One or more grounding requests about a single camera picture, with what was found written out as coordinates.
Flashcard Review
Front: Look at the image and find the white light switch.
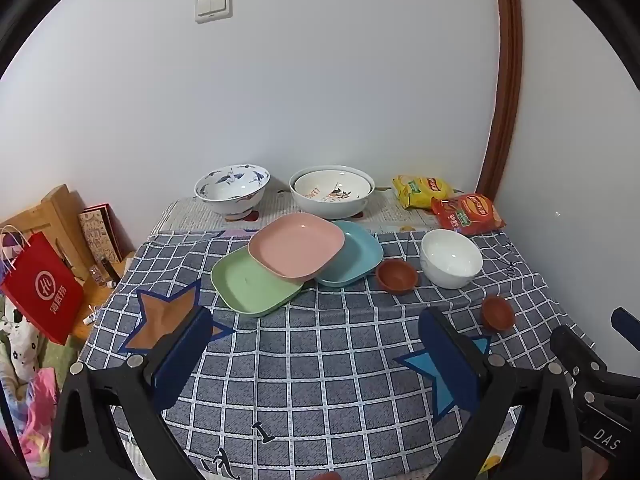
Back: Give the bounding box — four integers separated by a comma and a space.
194, 0, 233, 24

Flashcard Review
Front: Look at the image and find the white spotted cloth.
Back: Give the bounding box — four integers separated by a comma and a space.
0, 305, 41, 386

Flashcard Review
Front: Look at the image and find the brown wooden door frame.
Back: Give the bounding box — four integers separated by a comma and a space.
475, 0, 524, 196

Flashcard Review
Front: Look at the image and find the white bowl with cartoon print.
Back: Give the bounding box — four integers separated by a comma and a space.
293, 170, 373, 203

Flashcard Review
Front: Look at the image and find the yellow chips bag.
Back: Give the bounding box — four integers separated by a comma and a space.
391, 175, 463, 211

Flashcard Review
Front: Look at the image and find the pink cloth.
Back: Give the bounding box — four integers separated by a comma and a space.
0, 367, 58, 480

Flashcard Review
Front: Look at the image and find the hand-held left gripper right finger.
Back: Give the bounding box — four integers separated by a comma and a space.
417, 306, 586, 480

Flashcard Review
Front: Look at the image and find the plain white bowl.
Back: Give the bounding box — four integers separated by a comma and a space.
420, 229, 484, 290

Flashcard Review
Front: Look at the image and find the large white bowl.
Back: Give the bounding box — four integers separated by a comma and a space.
289, 165, 376, 220

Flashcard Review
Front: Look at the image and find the red chips bag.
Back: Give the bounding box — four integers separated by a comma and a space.
431, 193, 507, 237

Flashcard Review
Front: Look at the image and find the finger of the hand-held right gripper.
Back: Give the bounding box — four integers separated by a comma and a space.
550, 325, 610, 386
611, 306, 640, 353

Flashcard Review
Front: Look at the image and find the green square plate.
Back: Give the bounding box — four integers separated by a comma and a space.
210, 247, 306, 317

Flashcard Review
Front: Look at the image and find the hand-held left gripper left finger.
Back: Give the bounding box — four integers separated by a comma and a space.
50, 305, 213, 480

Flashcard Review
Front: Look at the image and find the blue square plate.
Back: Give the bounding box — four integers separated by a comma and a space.
314, 220, 384, 288

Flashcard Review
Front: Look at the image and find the wooden chair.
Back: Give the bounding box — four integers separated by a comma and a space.
0, 184, 126, 281

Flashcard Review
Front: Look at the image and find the red paper bag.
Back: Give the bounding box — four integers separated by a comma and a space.
0, 225, 85, 346

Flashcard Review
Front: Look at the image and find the blue crane pattern bowl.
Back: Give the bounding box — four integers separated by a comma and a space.
194, 163, 271, 221

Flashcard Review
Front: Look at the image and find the grey checked tablecloth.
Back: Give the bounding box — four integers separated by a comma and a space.
77, 227, 596, 480

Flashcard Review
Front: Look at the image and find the small brown bowl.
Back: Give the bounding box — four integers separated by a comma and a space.
376, 259, 418, 292
481, 295, 516, 332

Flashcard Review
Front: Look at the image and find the patterned box with red edge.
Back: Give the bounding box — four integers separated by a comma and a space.
77, 203, 123, 266

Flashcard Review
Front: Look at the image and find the pink square plate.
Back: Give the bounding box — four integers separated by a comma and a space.
248, 212, 346, 281

